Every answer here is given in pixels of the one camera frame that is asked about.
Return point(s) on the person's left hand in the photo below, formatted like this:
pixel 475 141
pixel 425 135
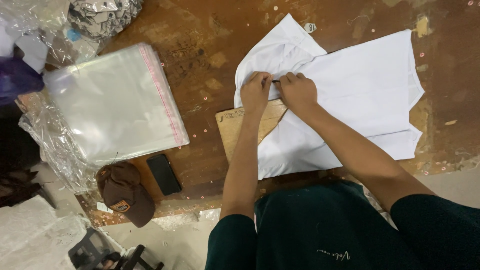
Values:
pixel 255 93

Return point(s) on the person's right hand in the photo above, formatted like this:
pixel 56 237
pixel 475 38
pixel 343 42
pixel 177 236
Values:
pixel 299 92

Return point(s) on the person's left fingers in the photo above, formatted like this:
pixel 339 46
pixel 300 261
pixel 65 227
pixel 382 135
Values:
pixel 262 77

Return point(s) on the person's right fingers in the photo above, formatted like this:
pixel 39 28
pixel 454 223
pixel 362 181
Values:
pixel 288 78

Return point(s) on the white shirt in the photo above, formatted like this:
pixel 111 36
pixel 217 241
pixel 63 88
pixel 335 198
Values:
pixel 348 101

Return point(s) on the wooden folding board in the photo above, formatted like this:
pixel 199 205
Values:
pixel 240 125

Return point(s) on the small white size tag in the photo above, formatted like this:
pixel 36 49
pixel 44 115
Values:
pixel 310 27

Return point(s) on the black smartphone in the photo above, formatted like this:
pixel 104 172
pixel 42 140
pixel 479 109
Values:
pixel 164 174

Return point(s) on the stack of clear plastic bags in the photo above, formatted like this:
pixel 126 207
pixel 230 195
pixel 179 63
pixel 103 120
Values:
pixel 116 105

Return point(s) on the person's dark green shirt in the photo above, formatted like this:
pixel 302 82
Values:
pixel 337 232

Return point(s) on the patterned garment in plastic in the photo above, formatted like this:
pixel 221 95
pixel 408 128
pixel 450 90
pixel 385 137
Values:
pixel 103 17

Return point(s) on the brown cap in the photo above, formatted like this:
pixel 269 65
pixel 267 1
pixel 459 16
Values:
pixel 125 195

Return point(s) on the white paper tag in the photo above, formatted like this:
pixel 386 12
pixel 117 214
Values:
pixel 103 207

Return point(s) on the crumpled clear plastic wrap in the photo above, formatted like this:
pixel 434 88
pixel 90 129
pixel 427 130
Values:
pixel 56 150

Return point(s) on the black stool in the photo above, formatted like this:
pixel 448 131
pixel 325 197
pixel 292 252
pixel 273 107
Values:
pixel 108 255

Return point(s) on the purple cloth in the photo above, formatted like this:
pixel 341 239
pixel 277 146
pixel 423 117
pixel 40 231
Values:
pixel 18 80

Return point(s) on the white plastic sack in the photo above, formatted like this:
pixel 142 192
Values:
pixel 33 236

